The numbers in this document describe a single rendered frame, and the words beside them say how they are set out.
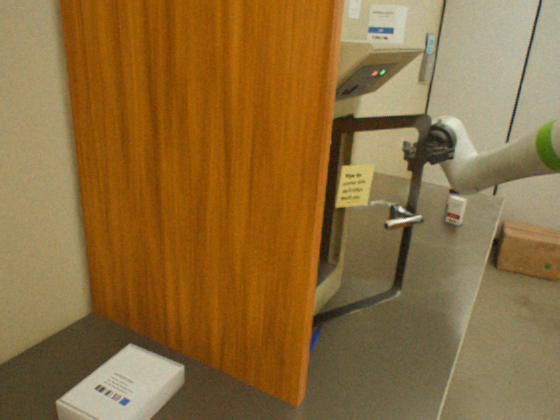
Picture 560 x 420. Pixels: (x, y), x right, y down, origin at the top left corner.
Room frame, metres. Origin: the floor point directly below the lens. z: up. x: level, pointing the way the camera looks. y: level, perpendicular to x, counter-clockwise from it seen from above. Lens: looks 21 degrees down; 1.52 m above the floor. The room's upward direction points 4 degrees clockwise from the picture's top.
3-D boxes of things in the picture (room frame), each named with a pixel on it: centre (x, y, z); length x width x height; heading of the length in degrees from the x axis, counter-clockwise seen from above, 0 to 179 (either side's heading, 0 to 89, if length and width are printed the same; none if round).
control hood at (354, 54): (0.81, -0.13, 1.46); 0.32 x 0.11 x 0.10; 152
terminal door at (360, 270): (0.79, -0.14, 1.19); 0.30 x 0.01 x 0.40; 124
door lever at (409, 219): (0.80, -0.22, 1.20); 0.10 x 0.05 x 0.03; 124
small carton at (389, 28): (0.88, -0.17, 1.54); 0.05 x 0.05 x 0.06; 57
